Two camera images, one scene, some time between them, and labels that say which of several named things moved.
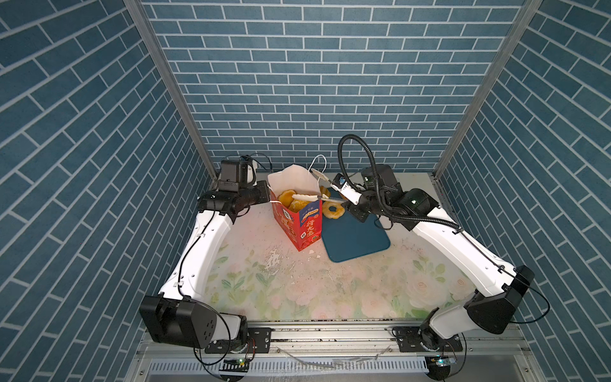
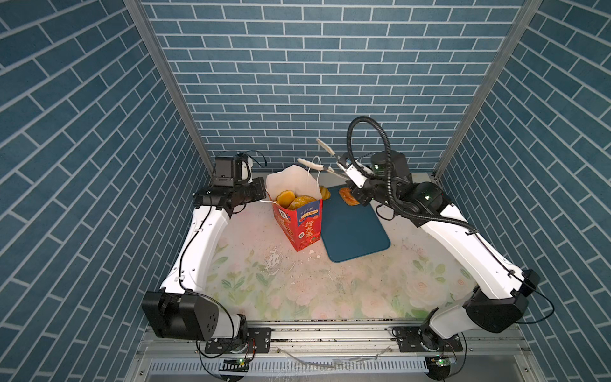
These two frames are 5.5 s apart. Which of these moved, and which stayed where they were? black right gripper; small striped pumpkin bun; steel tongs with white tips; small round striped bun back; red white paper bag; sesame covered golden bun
Moved: steel tongs with white tips; black right gripper
Stayed: sesame covered golden bun; small round striped bun back; red white paper bag; small striped pumpkin bun
